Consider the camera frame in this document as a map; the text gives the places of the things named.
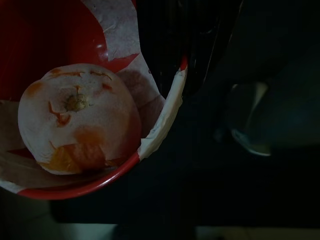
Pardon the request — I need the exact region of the white paper bowl liner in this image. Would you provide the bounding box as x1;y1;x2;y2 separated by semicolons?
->
0;0;188;196

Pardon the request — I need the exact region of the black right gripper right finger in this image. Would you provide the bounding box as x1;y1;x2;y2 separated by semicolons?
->
183;0;242;97

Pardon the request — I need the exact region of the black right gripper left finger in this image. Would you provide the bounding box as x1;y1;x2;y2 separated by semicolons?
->
138;0;189;98

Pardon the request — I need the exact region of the peeled orange with white pith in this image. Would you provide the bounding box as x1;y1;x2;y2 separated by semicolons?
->
17;63;143;176

